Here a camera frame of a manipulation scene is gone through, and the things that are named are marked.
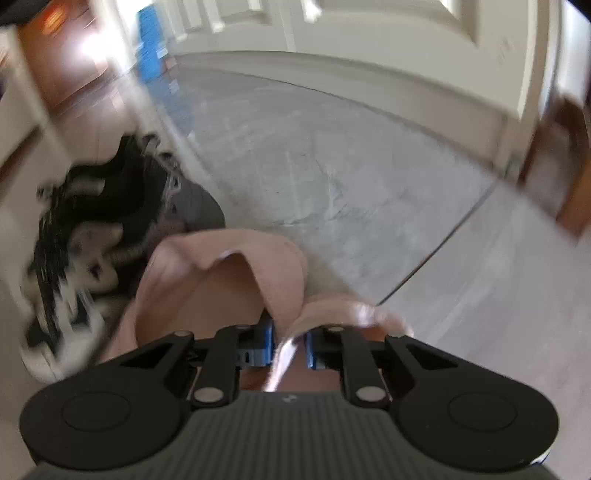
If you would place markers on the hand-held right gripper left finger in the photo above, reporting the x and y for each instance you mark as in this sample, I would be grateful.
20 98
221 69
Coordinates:
262 344

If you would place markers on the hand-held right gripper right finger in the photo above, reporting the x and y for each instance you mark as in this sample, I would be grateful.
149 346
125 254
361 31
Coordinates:
316 350

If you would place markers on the pink fabric slipper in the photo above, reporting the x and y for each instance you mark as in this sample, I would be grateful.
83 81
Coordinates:
221 286
351 314

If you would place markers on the grey chunky laced sneaker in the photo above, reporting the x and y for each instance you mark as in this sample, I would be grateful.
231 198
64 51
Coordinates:
129 184

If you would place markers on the brown wooden shoe rack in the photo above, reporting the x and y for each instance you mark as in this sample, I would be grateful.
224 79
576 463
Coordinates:
572 184

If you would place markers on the brown wooden door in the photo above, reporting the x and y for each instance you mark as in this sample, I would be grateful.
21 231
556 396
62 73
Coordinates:
69 69

